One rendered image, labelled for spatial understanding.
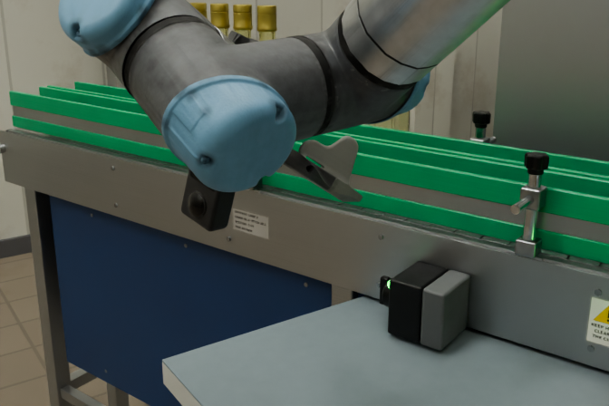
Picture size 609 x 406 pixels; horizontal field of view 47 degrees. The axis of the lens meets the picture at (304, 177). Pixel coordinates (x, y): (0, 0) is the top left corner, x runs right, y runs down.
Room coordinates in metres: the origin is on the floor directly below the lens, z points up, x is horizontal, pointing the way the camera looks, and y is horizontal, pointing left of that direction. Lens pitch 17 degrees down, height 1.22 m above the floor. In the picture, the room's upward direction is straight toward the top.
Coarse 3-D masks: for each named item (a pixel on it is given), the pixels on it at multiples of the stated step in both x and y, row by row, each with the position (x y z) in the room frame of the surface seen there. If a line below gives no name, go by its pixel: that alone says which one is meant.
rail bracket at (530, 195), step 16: (528, 160) 0.82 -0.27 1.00; (544, 160) 0.81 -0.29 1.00; (528, 176) 0.82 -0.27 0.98; (528, 192) 0.81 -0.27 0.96; (544, 192) 0.82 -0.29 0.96; (512, 208) 0.78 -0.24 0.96; (528, 208) 0.81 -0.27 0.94; (528, 224) 0.82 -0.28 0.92; (528, 240) 0.82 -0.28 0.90; (528, 256) 0.81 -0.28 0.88; (544, 256) 0.82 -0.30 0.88
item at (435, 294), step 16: (416, 272) 0.87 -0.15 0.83; (432, 272) 0.87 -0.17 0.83; (448, 272) 0.87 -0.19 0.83; (400, 288) 0.84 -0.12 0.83; (416, 288) 0.82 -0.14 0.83; (432, 288) 0.82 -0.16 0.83; (448, 288) 0.82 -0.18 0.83; (464, 288) 0.85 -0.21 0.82; (400, 304) 0.84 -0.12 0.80; (416, 304) 0.82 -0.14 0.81; (432, 304) 0.81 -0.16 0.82; (448, 304) 0.81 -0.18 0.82; (464, 304) 0.85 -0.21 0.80; (400, 320) 0.84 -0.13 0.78; (416, 320) 0.82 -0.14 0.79; (432, 320) 0.81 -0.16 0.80; (448, 320) 0.81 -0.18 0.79; (464, 320) 0.85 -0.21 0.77; (400, 336) 0.84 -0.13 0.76; (416, 336) 0.82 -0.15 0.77; (432, 336) 0.81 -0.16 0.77; (448, 336) 0.81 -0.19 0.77
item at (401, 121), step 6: (402, 114) 1.22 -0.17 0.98; (408, 114) 1.24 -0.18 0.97; (390, 120) 1.21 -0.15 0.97; (396, 120) 1.21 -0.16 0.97; (402, 120) 1.22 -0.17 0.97; (408, 120) 1.24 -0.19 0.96; (378, 126) 1.22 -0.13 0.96; (384, 126) 1.21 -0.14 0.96; (390, 126) 1.21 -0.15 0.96; (396, 126) 1.21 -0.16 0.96; (402, 126) 1.22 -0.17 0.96; (408, 126) 1.24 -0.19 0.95
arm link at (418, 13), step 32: (352, 0) 0.51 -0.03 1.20; (384, 0) 0.46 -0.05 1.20; (416, 0) 0.44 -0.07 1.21; (448, 0) 0.43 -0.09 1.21; (480, 0) 0.43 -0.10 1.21; (352, 32) 0.49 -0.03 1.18; (384, 32) 0.47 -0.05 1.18; (416, 32) 0.45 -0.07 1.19; (448, 32) 0.45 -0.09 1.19; (320, 64) 0.49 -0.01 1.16; (352, 64) 0.49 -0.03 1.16; (384, 64) 0.48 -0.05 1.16; (416, 64) 0.47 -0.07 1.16; (352, 96) 0.50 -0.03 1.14; (384, 96) 0.50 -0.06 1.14; (416, 96) 0.55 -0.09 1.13; (320, 128) 0.50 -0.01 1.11
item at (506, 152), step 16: (128, 96) 1.56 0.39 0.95; (352, 128) 1.20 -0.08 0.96; (368, 128) 1.18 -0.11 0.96; (384, 128) 1.17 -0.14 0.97; (416, 144) 1.13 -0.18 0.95; (432, 144) 1.11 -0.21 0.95; (448, 144) 1.09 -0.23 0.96; (464, 144) 1.08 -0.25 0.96; (480, 144) 1.06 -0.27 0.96; (560, 160) 0.99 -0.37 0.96; (576, 160) 0.97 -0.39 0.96; (592, 160) 0.96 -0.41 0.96
